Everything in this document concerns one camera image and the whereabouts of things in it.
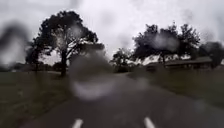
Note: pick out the small distant tree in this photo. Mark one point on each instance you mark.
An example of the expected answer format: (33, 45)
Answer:
(120, 58)

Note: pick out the dark grey asphalt road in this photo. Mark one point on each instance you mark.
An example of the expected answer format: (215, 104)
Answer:
(120, 110)

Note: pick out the large dark tree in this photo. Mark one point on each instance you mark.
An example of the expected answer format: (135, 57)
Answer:
(63, 35)

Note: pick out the group of dark trees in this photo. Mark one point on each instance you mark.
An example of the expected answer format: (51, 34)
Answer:
(165, 40)

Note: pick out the low building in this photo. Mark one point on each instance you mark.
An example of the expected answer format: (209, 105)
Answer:
(188, 62)

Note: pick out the small dark tree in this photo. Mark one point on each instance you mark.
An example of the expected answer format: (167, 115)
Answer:
(32, 53)

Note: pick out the grass verge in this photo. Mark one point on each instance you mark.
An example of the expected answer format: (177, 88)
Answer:
(26, 96)
(193, 83)

